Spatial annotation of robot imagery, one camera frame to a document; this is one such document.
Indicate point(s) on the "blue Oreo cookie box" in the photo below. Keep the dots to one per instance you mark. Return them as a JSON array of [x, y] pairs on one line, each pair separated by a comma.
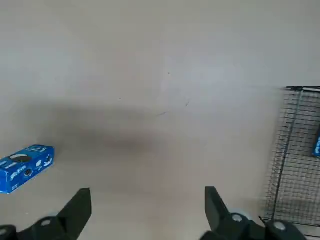
[[22, 167], [317, 145]]

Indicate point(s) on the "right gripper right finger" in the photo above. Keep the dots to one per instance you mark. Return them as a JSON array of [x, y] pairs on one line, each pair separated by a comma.
[[220, 220]]

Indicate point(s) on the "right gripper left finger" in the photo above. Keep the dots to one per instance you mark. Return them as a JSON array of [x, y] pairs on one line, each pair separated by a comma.
[[72, 215]]

